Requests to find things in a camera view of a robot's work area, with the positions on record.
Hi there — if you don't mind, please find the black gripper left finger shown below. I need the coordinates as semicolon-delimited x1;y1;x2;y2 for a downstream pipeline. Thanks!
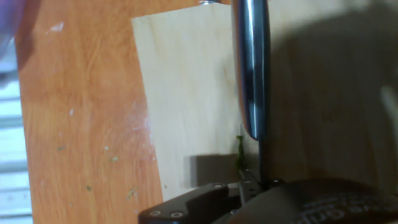
138;179;261;224

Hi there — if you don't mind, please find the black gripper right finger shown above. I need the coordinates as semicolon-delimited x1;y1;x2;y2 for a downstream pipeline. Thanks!
261;177;289;191

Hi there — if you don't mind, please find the green chili pepper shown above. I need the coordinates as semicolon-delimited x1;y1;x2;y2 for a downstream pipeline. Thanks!
235;134;245;171

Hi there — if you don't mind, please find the steel cleaver knife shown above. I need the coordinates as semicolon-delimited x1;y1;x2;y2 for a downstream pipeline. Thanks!
230;0;271;187

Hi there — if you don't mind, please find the light wooden cutting board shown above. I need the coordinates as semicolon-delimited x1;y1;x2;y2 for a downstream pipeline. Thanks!
131;0;398;203

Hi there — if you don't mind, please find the large glossy wooden board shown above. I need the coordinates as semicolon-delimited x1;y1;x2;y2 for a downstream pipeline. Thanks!
14;0;233;224

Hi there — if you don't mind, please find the translucent plastic bag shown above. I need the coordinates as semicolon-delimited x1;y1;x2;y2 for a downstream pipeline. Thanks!
0;0;27;62

